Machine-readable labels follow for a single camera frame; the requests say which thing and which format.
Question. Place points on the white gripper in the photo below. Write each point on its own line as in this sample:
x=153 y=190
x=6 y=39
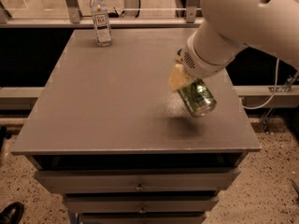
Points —
x=196 y=65

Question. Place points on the green soda can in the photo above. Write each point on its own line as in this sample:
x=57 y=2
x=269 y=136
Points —
x=197 y=98

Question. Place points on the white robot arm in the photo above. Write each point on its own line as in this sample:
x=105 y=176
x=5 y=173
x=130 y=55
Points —
x=228 y=27

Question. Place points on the green yellow sponge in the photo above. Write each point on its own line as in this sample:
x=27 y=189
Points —
x=178 y=56

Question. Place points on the metal railing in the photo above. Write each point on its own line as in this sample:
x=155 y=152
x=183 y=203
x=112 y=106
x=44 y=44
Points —
x=87 y=13

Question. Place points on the grey drawer cabinet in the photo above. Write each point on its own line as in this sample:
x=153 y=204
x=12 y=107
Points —
x=109 y=136

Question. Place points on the clear plastic water bottle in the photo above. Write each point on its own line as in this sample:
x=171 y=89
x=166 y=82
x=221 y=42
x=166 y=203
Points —
x=101 y=22

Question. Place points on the black shoe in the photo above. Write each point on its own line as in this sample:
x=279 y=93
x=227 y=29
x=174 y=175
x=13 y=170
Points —
x=12 y=214

